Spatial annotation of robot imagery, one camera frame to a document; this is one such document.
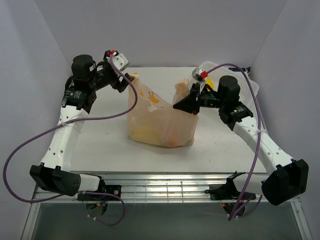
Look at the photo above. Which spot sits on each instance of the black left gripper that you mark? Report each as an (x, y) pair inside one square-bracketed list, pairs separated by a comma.
[(117, 84)]

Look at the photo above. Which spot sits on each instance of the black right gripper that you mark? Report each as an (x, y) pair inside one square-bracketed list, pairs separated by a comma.
[(188, 103)]

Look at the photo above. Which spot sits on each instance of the banana print plastic bag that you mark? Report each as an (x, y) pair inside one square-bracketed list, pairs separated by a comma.
[(153, 111)]

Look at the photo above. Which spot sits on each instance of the yellow banana bunch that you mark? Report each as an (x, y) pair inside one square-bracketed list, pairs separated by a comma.
[(145, 134)]

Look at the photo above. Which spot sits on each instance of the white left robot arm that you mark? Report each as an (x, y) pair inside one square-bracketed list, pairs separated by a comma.
[(53, 174)]

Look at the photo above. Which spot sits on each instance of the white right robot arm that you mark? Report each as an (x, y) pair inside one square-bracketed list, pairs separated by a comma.
[(287, 177)]

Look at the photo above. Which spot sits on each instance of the yellow lemon fruit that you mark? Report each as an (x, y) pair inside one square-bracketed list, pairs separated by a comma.
[(210, 83)]

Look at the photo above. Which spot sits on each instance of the white plastic basket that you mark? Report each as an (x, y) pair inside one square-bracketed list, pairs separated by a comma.
[(245, 95)]

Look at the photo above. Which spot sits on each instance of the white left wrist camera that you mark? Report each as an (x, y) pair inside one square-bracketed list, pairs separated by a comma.
[(119, 59)]

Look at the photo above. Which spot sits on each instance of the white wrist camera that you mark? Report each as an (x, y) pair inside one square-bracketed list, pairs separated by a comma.
[(119, 59), (200, 76)]

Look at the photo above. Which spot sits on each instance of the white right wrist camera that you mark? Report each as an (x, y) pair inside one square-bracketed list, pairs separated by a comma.
[(200, 76)]

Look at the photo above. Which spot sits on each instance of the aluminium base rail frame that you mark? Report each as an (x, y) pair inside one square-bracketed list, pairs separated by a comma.
[(164, 190)]

